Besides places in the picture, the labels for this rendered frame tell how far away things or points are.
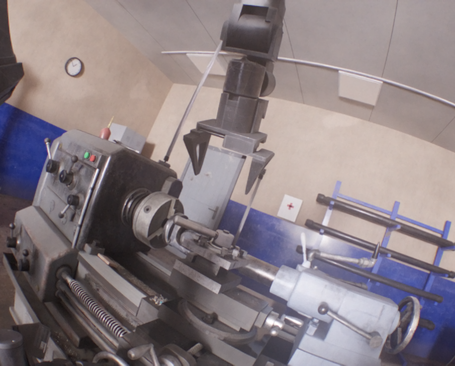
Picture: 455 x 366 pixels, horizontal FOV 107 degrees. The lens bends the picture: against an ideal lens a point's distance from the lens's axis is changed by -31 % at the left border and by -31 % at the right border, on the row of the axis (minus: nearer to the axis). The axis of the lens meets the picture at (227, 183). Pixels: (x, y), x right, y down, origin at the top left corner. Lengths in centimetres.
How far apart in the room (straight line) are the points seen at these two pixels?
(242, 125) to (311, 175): 368
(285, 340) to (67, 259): 98
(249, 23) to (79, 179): 98
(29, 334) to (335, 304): 79
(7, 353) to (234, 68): 49
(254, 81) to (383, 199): 380
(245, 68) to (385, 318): 81
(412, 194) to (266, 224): 247
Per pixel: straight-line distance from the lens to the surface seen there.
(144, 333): 70
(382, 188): 409
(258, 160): 35
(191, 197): 453
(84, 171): 114
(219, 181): 433
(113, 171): 106
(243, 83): 35
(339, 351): 85
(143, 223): 102
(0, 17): 44
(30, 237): 129
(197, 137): 40
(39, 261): 120
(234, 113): 36
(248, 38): 36
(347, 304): 85
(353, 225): 393
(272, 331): 71
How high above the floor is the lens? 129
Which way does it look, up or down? 4 degrees up
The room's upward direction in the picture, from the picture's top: 22 degrees clockwise
